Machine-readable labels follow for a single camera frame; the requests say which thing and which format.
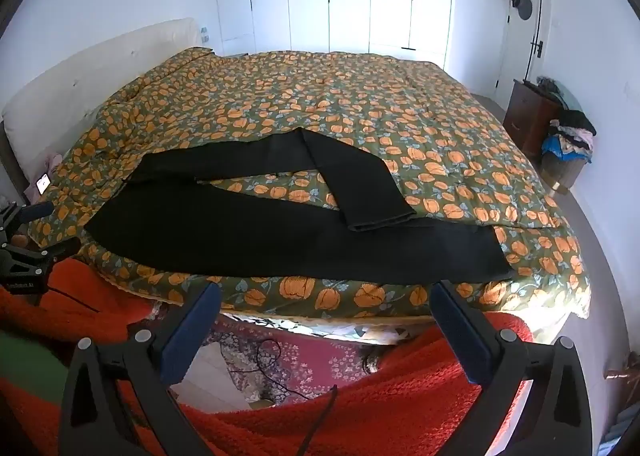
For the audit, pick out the woven laundry basket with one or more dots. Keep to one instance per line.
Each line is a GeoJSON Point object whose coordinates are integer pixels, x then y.
{"type": "Point", "coordinates": [560, 175]}

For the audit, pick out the pumpkin print quilt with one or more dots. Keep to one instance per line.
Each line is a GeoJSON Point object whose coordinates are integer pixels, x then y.
{"type": "Point", "coordinates": [350, 100]}

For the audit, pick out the dark hats on door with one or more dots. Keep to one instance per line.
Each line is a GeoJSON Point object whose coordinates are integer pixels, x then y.
{"type": "Point", "coordinates": [522, 5]}

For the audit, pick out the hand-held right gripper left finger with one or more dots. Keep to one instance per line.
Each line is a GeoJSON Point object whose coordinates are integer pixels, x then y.
{"type": "Point", "coordinates": [192, 331]}

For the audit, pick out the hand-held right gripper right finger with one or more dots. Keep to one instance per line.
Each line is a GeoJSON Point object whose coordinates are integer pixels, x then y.
{"type": "Point", "coordinates": [462, 336]}

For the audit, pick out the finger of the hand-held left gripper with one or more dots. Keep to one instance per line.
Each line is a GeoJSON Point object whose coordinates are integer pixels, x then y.
{"type": "Point", "coordinates": [35, 212]}
{"type": "Point", "coordinates": [60, 248]}

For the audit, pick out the white paper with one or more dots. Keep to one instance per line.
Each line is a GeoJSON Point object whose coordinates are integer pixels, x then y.
{"type": "Point", "coordinates": [210, 381]}

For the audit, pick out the green cloth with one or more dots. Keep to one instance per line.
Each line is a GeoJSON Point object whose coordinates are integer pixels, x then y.
{"type": "Point", "coordinates": [25, 361]}

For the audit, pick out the pink floral sheet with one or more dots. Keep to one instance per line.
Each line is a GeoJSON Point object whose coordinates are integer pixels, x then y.
{"type": "Point", "coordinates": [310, 356]}

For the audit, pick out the beige padded headboard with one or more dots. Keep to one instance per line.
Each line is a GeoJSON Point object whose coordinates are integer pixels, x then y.
{"type": "Point", "coordinates": [75, 80]}

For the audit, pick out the white door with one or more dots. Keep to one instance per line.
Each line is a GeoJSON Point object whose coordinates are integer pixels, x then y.
{"type": "Point", "coordinates": [505, 45]}

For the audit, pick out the pink cloth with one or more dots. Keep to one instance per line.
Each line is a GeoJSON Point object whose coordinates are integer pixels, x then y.
{"type": "Point", "coordinates": [52, 161]}

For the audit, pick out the brown wooden nightstand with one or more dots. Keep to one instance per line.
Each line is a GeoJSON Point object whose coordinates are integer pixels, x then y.
{"type": "Point", "coordinates": [530, 115]}

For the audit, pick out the pile of clothes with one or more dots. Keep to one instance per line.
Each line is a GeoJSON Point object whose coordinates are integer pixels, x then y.
{"type": "Point", "coordinates": [572, 135]}

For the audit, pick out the smartphone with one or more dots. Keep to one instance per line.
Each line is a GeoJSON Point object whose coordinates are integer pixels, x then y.
{"type": "Point", "coordinates": [44, 182]}

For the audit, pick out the black pants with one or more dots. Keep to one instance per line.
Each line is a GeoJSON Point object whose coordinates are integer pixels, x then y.
{"type": "Point", "coordinates": [250, 236]}

